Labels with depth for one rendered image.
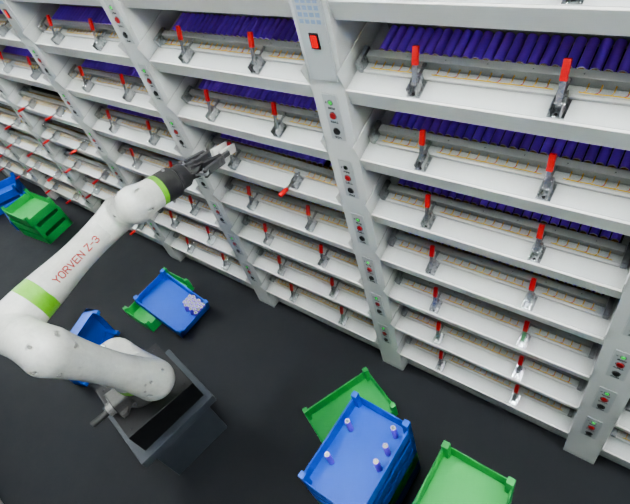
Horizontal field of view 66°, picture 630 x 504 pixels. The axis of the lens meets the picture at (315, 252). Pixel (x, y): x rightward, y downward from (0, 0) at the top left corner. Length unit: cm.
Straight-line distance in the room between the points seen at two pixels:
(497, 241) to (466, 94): 38
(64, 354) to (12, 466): 137
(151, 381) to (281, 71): 95
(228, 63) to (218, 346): 138
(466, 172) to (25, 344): 107
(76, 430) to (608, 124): 226
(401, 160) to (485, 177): 20
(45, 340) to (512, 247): 110
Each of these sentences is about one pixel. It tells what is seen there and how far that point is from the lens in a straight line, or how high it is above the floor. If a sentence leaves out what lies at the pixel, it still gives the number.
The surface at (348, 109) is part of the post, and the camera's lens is 112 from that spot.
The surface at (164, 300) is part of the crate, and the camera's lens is 253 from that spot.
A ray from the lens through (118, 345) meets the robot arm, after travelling 169.
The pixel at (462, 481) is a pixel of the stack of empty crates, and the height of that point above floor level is 32.
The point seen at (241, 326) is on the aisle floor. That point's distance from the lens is 234.
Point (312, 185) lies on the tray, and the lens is 144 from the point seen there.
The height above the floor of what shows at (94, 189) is 36.
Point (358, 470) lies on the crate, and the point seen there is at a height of 32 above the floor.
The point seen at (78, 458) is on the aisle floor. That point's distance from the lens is 241.
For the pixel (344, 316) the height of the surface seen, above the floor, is 17.
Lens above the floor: 179
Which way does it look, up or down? 46 degrees down
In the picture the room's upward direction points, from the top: 19 degrees counter-clockwise
